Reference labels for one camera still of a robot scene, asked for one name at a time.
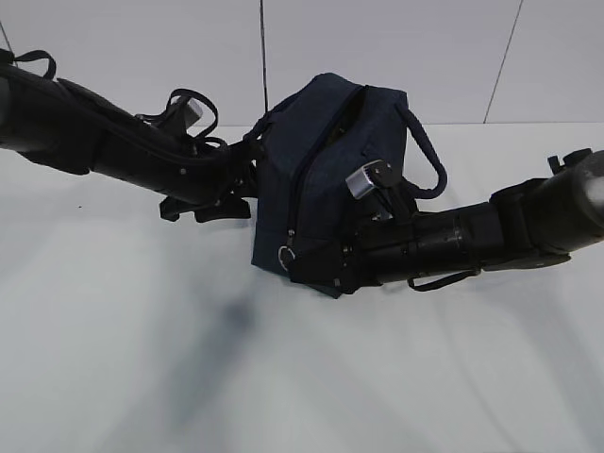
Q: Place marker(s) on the dark navy lunch bag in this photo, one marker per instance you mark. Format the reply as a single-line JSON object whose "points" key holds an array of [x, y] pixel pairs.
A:
{"points": [[311, 142]]}

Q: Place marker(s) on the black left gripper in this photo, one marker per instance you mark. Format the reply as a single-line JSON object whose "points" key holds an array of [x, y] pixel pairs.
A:
{"points": [[216, 191]]}

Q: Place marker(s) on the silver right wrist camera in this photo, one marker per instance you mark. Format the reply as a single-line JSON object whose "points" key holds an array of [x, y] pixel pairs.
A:
{"points": [[376, 174]]}

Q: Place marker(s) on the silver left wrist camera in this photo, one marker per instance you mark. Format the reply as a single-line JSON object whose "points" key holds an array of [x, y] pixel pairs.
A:
{"points": [[186, 111]]}

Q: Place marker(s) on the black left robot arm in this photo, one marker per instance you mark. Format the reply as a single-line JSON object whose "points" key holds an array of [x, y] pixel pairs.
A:
{"points": [[57, 123]]}

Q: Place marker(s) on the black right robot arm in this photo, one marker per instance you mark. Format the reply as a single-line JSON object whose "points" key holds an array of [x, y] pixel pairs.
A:
{"points": [[531, 225]]}

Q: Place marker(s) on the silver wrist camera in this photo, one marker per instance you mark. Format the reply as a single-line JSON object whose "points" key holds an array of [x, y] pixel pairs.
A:
{"points": [[186, 111], [376, 174]]}

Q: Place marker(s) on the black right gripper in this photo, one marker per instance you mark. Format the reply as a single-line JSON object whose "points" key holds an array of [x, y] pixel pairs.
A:
{"points": [[369, 256]]}

